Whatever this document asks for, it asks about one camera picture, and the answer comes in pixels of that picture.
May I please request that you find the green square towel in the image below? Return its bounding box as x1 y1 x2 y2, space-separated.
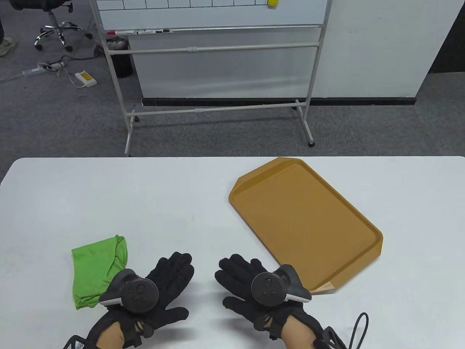
71 235 129 310

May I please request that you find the grey right hand controller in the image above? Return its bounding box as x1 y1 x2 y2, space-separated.
251 264 312 305

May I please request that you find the black office chair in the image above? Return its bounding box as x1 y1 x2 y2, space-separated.
9 0 93 52

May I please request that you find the rolling whiteboard on metal stand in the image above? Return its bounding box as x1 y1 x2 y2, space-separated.
89 0 333 157

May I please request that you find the person's left hand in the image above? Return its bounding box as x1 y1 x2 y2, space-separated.
87 252 195 349

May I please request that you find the grey hand controller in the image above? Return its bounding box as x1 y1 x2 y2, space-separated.
251 264 312 305
99 269 159 314

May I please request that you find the person's left forearm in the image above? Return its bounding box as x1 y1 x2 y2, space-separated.
96 322 125 349

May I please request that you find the black floor cable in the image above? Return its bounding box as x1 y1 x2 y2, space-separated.
47 35 104 68

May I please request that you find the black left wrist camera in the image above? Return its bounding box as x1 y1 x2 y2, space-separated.
64 335 91 349

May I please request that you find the white power strip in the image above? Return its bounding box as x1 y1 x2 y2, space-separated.
23 62 65 76

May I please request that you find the person's right forearm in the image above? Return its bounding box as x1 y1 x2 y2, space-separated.
282 313 326 349

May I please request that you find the brown plastic food tray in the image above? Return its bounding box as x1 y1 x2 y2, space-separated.
229 157 384 294

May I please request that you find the grey left hand controller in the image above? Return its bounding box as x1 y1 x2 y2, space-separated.
99 269 159 314

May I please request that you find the white and yellow adapter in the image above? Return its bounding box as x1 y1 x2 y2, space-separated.
75 71 98 88

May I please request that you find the black trash bin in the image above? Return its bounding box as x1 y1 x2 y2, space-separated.
107 36 133 78

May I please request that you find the person's right hand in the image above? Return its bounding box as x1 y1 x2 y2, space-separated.
214 254 324 340

